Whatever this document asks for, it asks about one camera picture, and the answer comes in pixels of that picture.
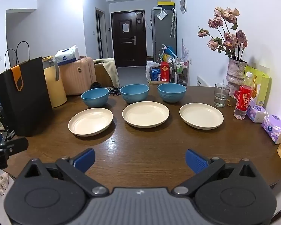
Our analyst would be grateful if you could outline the red label water bottle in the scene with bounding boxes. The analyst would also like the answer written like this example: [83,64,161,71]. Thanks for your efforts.
[233,72,254,120]

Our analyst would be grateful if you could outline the small purple tissue pack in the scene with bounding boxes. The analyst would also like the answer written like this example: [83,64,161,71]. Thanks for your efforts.
[246,100,267,123]

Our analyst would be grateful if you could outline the wooden chair with cloth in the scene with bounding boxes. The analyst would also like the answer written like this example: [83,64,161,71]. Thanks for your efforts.
[94,58,120,88]

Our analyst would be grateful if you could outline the yellow bin with grey handle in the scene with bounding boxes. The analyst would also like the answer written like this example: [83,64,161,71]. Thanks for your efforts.
[42,56,67,108]

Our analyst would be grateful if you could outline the black paper bag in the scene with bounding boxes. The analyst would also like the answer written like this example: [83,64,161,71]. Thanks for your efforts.
[0,41,54,137]

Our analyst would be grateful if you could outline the tall red box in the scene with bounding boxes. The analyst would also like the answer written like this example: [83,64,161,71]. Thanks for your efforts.
[160,61,170,82]

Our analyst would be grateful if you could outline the blue bowl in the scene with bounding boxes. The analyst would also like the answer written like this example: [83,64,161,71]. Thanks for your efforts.
[157,83,187,103]
[120,84,150,104]
[81,88,109,107]

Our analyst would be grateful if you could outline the green yellow box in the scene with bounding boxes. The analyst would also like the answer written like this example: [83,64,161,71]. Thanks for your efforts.
[244,65,270,106]

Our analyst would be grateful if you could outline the dried pink roses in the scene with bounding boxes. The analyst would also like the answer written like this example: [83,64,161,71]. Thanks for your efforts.
[198,7,248,61]

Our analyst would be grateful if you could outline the white sneakers pair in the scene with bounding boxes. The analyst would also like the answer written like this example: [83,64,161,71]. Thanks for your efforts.
[0,172,10,195]

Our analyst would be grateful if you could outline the dark brown door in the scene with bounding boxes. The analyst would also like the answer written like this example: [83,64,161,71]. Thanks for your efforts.
[111,10,147,68]

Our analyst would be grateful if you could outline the blue plastic bag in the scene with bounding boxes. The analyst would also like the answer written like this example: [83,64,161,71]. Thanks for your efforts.
[161,44,178,59]

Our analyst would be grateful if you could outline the pink suitcase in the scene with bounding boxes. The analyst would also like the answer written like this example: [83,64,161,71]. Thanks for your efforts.
[58,57,97,96]

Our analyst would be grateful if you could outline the metal wire rack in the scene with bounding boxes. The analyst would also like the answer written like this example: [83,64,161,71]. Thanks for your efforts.
[169,60,190,86]

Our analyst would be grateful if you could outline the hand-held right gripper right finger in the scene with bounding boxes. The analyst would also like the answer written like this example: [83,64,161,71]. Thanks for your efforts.
[172,148,263,198]

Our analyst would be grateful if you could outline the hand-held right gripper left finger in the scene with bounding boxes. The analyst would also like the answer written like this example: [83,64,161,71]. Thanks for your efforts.
[19,148,109,198]

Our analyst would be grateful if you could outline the blue carton box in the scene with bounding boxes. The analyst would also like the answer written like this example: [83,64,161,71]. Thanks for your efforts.
[151,67,162,81]

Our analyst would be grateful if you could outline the white and blue tissue pack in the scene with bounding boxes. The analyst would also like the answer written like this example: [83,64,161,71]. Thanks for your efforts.
[55,45,80,66]

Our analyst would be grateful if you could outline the white panel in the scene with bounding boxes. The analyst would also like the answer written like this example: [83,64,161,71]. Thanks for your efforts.
[197,76,210,87]

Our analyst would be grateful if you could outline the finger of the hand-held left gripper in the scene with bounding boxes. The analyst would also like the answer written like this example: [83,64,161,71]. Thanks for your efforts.
[0,133,29,156]

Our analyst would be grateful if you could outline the grey refrigerator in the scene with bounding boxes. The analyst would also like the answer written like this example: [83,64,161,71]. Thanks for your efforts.
[151,8,177,59]

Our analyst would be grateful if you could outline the interior door frame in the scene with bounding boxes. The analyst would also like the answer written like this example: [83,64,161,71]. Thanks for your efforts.
[95,7,108,59]

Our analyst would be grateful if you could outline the cream plate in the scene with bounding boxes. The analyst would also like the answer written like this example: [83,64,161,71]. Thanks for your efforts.
[179,103,224,130]
[68,108,114,137]
[122,101,170,128]

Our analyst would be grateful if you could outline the drinking glass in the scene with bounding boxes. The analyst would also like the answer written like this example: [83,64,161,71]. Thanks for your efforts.
[214,83,231,108]

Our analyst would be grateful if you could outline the white folded umbrella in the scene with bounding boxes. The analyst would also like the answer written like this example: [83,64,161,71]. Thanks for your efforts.
[170,8,177,38]

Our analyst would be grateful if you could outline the large purple tissue pack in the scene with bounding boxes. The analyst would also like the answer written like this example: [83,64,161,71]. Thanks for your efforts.
[262,115,281,144]

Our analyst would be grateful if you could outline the cardboard box with packages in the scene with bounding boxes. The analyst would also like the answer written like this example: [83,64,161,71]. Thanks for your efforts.
[146,61,161,81]

